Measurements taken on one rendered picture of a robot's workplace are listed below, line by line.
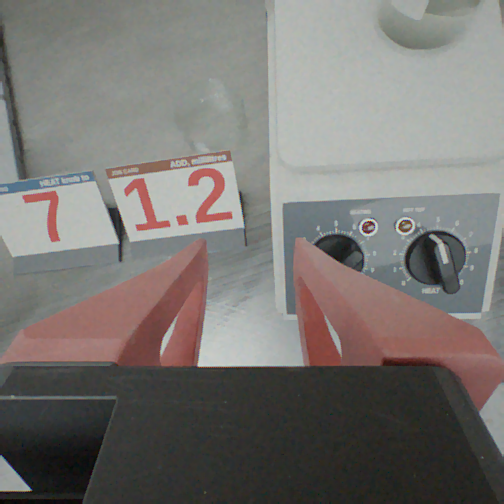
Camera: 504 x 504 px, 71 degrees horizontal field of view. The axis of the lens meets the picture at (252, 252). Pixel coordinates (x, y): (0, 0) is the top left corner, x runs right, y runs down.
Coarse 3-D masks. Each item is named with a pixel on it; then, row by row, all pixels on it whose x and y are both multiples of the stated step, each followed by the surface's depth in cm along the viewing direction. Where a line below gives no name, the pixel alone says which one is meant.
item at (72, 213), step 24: (24, 192) 26; (48, 192) 26; (72, 192) 26; (0, 216) 27; (24, 216) 27; (48, 216) 27; (72, 216) 27; (96, 216) 27; (24, 240) 28; (48, 240) 28; (72, 240) 28
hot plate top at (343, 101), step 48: (288, 0) 20; (336, 0) 20; (288, 48) 20; (336, 48) 19; (384, 48) 19; (480, 48) 18; (288, 96) 19; (336, 96) 19; (384, 96) 18; (432, 96) 18; (480, 96) 18; (288, 144) 18; (336, 144) 18; (384, 144) 18; (432, 144) 18; (480, 144) 17
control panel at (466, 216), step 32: (288, 224) 21; (320, 224) 20; (352, 224) 20; (384, 224) 20; (416, 224) 20; (448, 224) 20; (480, 224) 19; (288, 256) 21; (384, 256) 21; (480, 256) 20; (288, 288) 22; (416, 288) 21; (480, 288) 21
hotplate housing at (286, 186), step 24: (384, 168) 19; (408, 168) 19; (432, 168) 19; (456, 168) 19; (480, 168) 19; (288, 192) 20; (312, 192) 20; (336, 192) 20; (360, 192) 20; (384, 192) 19; (408, 192) 19; (432, 192) 19; (456, 192) 19; (480, 192) 19
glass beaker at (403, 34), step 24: (384, 0) 17; (408, 0) 16; (432, 0) 15; (456, 0) 15; (480, 0) 16; (384, 24) 18; (408, 24) 17; (432, 24) 16; (456, 24) 16; (408, 48) 18; (432, 48) 18
